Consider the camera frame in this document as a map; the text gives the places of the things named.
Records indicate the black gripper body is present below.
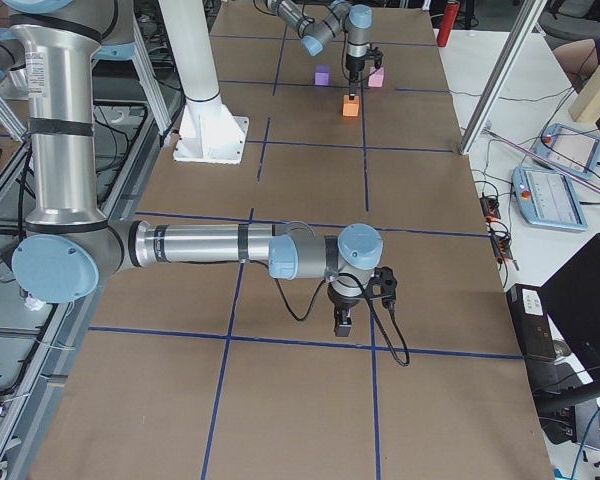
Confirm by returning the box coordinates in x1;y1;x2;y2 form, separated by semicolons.
345;57;365;81
327;283;364;312

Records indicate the orange foam block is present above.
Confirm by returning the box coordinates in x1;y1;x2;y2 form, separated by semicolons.
342;95;360;118

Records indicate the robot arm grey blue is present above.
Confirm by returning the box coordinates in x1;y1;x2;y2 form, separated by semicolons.
253;1;383;100
9;1;395;337

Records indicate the pink foam block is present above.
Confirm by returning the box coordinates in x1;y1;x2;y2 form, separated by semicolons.
367;67;385;88

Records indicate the purple foam block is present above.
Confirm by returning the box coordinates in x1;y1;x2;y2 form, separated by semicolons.
314;65;331;86

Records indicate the red cylinder tube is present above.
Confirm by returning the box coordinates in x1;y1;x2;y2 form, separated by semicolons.
436;0;460;48

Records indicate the silver grabber stick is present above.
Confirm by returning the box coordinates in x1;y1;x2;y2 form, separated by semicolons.
482;125;600;202

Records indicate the orange black connector strip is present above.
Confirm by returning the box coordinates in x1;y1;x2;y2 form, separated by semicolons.
479;194;519;270

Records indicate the black box device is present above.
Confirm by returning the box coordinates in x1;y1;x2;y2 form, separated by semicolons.
506;284;556;362

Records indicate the far blue teach pendant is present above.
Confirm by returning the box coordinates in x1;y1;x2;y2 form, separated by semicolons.
533;123;600;179

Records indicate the blue teach pendant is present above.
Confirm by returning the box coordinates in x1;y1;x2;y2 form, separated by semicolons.
533;123;600;179
511;166;588;232

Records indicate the near blue teach pendant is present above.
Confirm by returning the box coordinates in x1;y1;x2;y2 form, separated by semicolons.
511;166;588;232

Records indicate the black laptop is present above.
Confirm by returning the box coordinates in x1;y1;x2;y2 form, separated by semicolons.
535;233;600;415

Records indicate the wooden beam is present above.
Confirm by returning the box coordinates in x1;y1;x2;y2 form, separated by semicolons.
569;65;600;123

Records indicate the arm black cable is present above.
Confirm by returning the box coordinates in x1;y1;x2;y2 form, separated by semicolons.
273;272;411;367

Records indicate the aluminium frame post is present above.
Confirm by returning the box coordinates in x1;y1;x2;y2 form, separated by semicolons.
459;0;546;155

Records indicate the white pedestal column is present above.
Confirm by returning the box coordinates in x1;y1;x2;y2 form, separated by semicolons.
159;0;249;164

